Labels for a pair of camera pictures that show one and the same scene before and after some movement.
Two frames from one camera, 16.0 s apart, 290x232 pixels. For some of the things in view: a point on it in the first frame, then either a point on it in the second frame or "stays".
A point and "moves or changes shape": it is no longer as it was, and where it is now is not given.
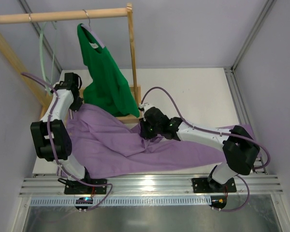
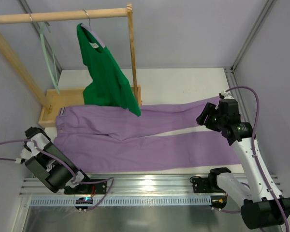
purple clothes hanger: (89, 28) stays
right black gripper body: (145, 129) -> (208, 116)
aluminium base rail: (173, 185) stays
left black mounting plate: (73, 187) stays
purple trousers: (100, 140) moves or changes shape
